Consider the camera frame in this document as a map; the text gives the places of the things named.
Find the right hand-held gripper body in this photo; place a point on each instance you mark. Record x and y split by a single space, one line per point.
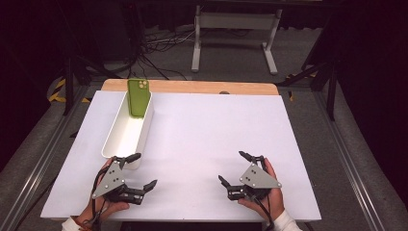
256 178

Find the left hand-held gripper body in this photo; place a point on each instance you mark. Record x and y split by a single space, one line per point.
110 183

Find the white plastic storage box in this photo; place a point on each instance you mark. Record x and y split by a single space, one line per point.
126 136

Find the green phone case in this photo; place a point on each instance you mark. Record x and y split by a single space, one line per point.
138 97

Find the person's right hand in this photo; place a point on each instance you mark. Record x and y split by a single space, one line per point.
275 202

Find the person's left hand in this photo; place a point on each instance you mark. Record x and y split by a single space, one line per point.
96 210

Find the black metal stand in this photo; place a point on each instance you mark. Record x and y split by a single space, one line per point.
332 86
68 86

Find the yellow black floor tape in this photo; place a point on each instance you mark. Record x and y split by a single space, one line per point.
57 93

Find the white metal stand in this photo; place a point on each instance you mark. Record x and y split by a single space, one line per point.
235 20

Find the aluminium floor rail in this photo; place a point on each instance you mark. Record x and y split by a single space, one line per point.
349 160
35 170

